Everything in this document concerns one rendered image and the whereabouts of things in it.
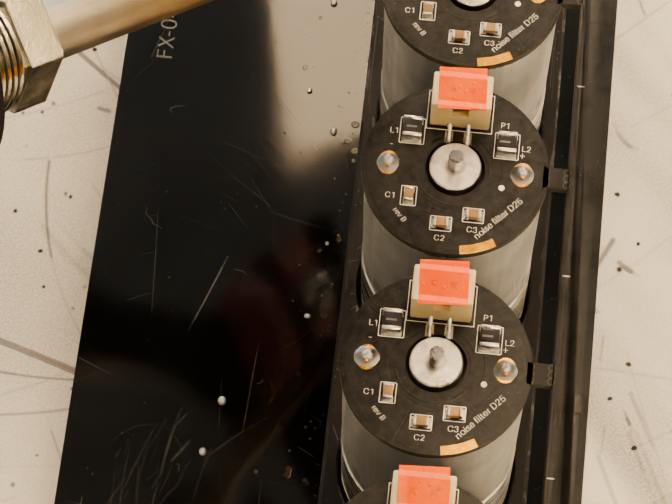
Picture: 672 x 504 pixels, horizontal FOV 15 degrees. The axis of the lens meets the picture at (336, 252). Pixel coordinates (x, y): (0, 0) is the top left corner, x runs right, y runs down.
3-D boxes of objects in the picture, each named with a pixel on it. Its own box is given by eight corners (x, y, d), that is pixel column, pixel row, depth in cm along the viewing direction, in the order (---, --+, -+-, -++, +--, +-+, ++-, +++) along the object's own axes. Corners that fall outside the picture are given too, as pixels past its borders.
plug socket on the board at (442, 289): (407, 336, 33) (409, 317, 33) (413, 276, 33) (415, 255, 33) (469, 342, 33) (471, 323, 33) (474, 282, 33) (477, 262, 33)
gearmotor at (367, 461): (332, 555, 37) (331, 440, 32) (349, 398, 38) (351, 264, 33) (499, 573, 37) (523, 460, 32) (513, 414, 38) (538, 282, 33)
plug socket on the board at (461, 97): (427, 143, 34) (429, 121, 34) (433, 86, 35) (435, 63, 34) (487, 148, 34) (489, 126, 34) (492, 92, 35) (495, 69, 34)
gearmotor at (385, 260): (352, 376, 38) (354, 240, 34) (368, 227, 39) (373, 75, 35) (515, 392, 38) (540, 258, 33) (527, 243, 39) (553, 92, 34)
